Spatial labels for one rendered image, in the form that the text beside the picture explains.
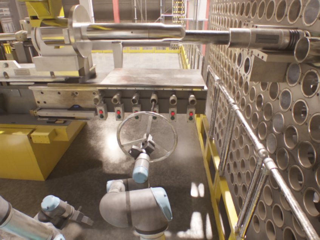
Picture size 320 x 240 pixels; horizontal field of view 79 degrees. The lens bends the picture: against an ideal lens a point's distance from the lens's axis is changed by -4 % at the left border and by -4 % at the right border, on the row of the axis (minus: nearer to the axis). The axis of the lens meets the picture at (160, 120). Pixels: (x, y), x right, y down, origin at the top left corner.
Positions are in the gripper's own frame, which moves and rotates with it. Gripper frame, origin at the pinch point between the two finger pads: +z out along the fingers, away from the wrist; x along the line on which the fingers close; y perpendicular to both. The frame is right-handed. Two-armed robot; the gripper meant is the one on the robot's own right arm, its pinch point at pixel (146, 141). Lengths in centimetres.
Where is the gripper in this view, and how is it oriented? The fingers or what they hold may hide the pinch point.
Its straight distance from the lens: 127.0
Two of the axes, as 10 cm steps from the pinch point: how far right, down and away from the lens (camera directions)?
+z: 0.5, -4.9, 8.7
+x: 6.4, -6.5, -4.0
